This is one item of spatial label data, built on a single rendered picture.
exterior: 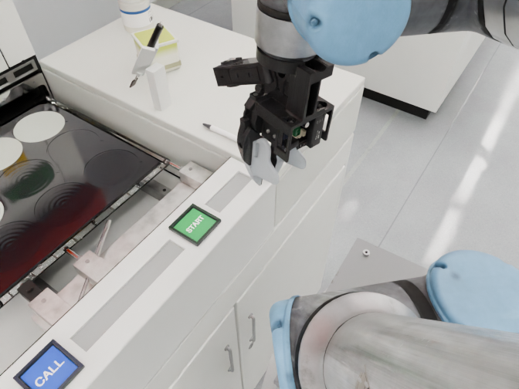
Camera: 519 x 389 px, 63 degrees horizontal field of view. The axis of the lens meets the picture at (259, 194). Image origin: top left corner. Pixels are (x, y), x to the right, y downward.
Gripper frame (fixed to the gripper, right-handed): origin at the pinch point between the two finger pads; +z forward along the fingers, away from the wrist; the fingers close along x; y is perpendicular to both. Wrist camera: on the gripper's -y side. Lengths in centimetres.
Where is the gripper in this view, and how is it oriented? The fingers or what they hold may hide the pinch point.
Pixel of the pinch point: (263, 170)
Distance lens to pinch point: 61.4
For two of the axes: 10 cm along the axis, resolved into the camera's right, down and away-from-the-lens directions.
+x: 7.6, -4.4, 4.8
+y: 6.5, 5.8, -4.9
